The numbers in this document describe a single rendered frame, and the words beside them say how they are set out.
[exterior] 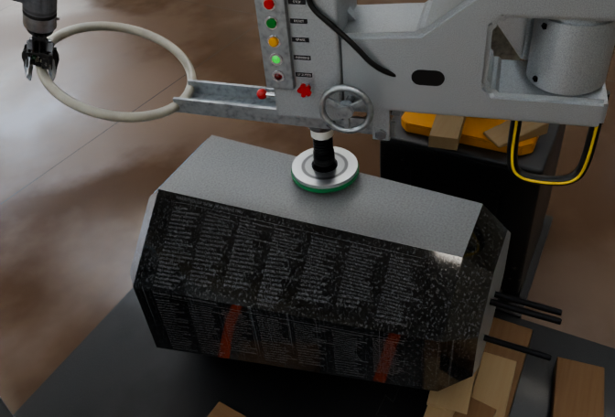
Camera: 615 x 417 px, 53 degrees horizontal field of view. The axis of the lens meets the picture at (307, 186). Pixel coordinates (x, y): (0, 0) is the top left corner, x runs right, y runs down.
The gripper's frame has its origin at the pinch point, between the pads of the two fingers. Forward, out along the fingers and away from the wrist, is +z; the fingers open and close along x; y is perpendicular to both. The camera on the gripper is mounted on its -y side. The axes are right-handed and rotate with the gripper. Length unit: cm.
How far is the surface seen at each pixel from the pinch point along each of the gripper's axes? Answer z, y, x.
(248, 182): 11, 31, 64
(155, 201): 26, 28, 36
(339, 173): -6, 42, 88
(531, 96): -59, 64, 116
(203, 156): 19, 12, 53
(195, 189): 18, 30, 48
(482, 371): 37, 92, 143
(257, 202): 9, 42, 65
